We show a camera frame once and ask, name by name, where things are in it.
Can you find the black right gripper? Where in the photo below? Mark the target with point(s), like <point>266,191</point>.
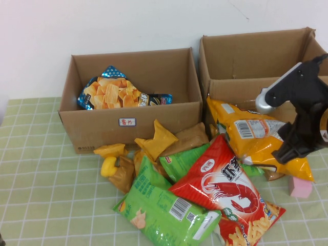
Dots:
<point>307,123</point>

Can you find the large yellow chips bag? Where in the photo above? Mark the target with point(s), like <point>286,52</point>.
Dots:
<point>251,146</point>

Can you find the blue ridged chips bag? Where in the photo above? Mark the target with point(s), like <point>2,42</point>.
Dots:
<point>110,94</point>

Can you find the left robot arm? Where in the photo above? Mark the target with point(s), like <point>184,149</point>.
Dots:
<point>1,241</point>

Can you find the brown snack packet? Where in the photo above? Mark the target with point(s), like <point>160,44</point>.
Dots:
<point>189,139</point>
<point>273,175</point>
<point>123,176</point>

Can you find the orange snack packet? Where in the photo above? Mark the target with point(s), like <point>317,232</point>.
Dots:
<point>138,160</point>

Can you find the pink foam cube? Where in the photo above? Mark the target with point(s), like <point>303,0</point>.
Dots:
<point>299,189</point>

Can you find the red shrimp chips bag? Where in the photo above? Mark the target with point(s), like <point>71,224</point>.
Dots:
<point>220,184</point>

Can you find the large taped cardboard box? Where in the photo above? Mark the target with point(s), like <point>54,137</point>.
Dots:
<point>243,59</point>

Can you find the large green chips bag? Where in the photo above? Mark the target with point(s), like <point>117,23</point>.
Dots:
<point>159,220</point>

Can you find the yellow rubber toy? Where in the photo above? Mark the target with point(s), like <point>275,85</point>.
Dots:
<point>109,167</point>

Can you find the cardboard box with small label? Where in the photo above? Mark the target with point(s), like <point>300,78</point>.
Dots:
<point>102,133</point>

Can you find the green checked tablecloth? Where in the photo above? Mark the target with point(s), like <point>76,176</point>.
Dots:
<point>30,143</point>

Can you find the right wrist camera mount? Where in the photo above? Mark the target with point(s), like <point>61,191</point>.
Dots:
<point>294,84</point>

